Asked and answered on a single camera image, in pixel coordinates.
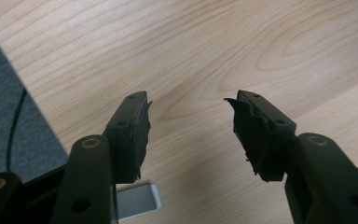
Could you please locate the silver metal piece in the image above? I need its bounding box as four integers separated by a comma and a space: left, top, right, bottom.
116, 182, 164, 221

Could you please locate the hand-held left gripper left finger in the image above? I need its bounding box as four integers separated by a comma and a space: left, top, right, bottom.
50, 91, 153, 224

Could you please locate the black cable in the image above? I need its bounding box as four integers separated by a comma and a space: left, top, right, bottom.
5, 88, 28, 173

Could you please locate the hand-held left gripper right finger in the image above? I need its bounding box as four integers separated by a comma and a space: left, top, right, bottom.
224, 90, 358, 224

